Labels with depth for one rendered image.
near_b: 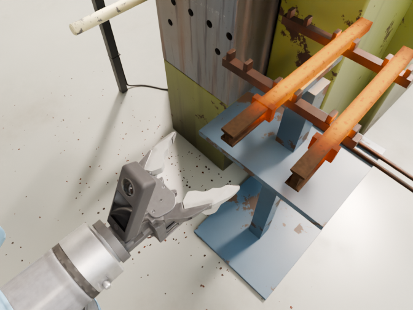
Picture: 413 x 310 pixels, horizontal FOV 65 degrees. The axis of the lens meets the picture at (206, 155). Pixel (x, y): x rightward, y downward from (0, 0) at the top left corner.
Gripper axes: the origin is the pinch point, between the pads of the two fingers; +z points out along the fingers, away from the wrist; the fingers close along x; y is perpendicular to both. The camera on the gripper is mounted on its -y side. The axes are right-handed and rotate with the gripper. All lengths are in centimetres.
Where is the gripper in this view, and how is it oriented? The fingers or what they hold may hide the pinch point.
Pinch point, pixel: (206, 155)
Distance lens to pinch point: 52.9
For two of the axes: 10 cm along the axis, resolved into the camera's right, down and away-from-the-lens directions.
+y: 0.0, 5.6, 8.3
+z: 7.1, -5.8, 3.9
